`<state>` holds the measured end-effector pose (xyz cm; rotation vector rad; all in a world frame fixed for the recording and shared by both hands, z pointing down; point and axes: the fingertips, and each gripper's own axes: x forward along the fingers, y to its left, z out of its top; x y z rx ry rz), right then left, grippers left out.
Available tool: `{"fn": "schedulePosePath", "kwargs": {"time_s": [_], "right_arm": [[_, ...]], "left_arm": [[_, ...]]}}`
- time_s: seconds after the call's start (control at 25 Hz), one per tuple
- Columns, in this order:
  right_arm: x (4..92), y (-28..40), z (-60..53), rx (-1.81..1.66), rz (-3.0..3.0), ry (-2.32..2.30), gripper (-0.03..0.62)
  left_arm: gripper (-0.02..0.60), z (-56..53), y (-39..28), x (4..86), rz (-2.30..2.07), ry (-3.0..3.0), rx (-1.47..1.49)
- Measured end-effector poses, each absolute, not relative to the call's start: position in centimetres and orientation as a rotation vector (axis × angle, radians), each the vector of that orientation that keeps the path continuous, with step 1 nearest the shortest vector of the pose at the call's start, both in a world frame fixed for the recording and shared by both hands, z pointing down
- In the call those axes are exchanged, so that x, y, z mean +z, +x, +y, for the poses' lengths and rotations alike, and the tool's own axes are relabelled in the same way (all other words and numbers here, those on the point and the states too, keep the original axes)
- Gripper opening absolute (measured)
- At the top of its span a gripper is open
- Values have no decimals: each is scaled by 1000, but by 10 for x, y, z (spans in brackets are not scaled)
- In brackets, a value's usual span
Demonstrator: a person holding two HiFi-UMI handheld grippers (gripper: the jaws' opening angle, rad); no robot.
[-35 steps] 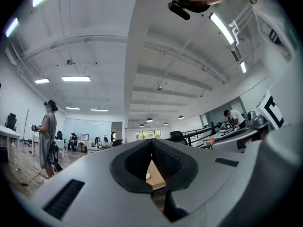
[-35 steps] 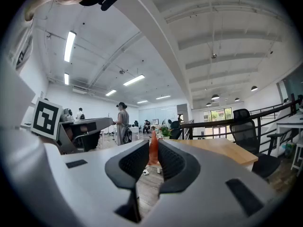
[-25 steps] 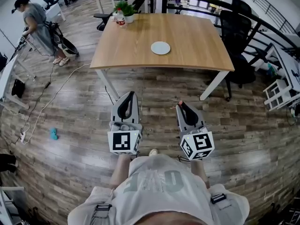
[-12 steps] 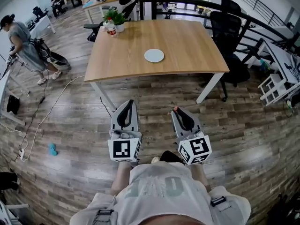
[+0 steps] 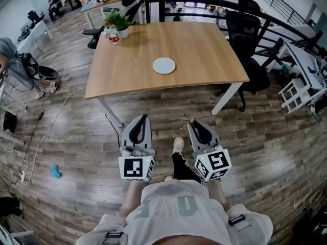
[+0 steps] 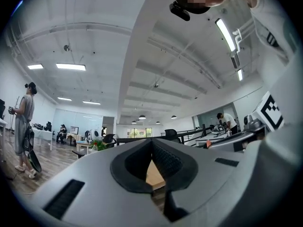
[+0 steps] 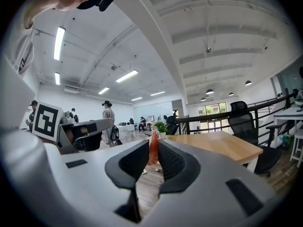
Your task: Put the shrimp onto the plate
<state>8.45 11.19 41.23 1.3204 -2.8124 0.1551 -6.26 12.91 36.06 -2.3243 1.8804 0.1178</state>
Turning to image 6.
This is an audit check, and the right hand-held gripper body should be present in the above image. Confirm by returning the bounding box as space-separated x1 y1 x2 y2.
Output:
243 90 285 139

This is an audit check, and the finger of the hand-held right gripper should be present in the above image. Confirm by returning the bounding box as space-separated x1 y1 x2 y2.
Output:
208 131 264 153

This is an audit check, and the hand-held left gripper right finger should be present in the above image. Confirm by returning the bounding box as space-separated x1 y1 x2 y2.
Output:
151 138 247 214

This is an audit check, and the black office chair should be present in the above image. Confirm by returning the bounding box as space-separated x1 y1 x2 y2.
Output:
164 129 182 144
102 133 117 148

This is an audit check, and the person's white printed T-shirt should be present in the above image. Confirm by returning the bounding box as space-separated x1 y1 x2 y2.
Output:
236 0 303 227

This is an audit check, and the white round machine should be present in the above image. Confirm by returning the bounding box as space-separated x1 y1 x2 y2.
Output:
89 129 103 143

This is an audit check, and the white long table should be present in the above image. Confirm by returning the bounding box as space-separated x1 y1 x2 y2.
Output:
32 126 53 151

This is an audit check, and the green potted plant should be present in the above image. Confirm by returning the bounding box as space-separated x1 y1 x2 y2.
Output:
90 138 107 151

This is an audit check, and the black head-worn camera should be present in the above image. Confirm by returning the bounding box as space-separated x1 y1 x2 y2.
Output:
169 0 191 22

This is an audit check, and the black frying pan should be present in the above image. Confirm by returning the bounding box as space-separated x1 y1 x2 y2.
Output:
27 149 43 173

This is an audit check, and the small wooden side table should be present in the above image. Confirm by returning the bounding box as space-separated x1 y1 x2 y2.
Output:
75 140 92 155

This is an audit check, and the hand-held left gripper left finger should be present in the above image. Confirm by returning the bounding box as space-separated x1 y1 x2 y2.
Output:
30 138 171 227

